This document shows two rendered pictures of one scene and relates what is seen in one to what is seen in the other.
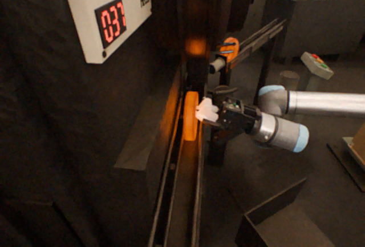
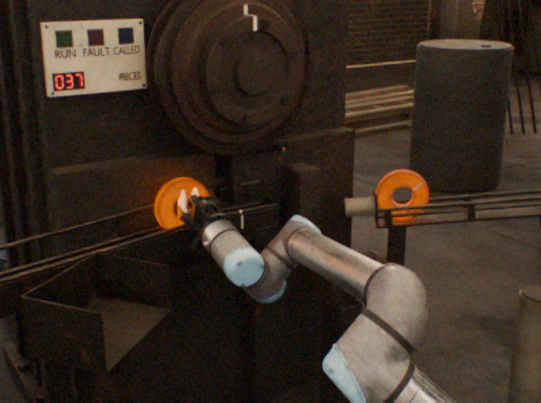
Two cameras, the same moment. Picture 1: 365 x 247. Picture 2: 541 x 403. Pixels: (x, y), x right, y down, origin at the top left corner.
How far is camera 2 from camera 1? 176 cm
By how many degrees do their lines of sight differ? 48
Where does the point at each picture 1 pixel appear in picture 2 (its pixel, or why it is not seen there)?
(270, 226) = (127, 305)
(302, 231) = (140, 320)
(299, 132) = (233, 250)
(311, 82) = not seen: outside the picture
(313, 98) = (306, 238)
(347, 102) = (320, 250)
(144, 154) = (68, 170)
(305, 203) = not seen: outside the picture
